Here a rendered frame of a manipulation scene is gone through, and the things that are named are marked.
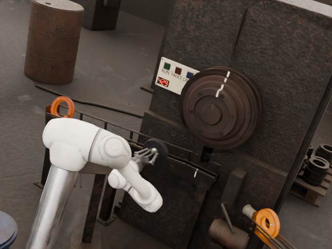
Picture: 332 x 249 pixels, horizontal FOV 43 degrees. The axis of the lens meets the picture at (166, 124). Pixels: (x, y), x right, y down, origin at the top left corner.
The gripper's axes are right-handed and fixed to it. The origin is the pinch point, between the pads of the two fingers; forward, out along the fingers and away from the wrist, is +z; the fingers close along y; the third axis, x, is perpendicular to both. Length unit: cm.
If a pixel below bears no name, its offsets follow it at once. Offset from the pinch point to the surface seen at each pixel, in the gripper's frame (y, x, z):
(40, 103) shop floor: -191, -90, 122
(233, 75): 23, 48, 25
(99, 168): -29.2, -24.0, -8.0
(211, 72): 11, 45, 25
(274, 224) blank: 74, -10, 1
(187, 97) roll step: 2.3, 27.3, 22.3
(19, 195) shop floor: -93, -84, -4
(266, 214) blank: 68, -10, 5
